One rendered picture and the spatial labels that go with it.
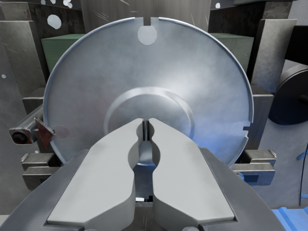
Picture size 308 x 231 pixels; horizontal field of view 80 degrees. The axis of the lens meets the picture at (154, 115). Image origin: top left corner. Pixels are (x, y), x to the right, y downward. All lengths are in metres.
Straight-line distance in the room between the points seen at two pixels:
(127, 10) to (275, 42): 0.30
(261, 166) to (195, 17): 0.30
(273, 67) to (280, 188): 1.47
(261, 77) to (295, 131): 1.10
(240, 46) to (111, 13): 0.26
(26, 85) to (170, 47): 0.32
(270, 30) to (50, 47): 0.41
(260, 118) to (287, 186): 1.48
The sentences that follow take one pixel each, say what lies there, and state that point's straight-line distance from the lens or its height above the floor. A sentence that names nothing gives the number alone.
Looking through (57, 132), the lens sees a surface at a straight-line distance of 0.30.
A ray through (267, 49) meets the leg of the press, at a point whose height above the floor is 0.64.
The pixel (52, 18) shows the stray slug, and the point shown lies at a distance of 0.40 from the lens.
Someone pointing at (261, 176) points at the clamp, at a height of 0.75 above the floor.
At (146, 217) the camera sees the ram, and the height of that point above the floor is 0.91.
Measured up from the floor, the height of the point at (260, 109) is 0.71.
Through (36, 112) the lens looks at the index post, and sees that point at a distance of 0.34.
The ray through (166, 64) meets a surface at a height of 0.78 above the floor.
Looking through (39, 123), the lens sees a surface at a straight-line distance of 0.30.
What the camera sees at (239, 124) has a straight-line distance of 0.29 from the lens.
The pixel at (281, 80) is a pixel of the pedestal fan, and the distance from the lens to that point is 1.26.
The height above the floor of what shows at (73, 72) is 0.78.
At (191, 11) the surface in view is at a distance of 0.24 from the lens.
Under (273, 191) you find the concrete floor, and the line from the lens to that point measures 1.84.
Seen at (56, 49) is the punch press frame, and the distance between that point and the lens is 0.41.
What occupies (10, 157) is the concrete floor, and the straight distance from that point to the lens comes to 1.62.
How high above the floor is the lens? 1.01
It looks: 63 degrees down
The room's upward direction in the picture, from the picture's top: 178 degrees clockwise
